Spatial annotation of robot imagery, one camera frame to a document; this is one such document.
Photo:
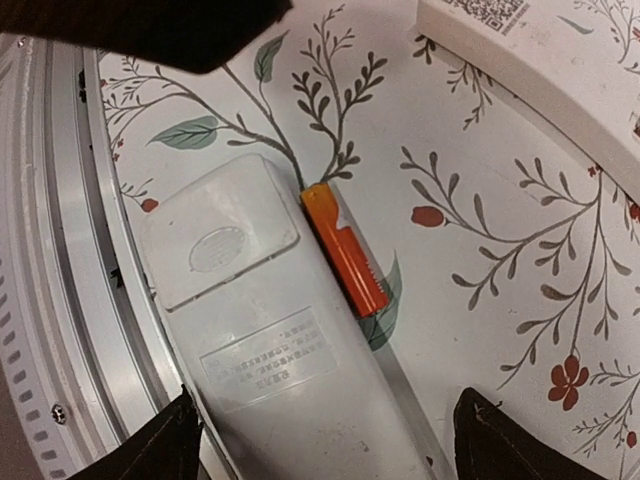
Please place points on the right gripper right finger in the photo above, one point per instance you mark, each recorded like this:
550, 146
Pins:
490, 445

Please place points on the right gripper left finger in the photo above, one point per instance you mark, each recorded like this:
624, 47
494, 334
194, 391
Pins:
167, 447

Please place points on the white remote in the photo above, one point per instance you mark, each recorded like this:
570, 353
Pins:
265, 335

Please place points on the orange AA battery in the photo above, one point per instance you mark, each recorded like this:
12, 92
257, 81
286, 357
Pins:
339, 236

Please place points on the long white remote control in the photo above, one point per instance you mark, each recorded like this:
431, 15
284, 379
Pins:
576, 63

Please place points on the floral table mat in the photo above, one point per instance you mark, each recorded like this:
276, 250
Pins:
511, 258

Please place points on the aluminium front rail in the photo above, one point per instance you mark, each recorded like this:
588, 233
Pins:
83, 345

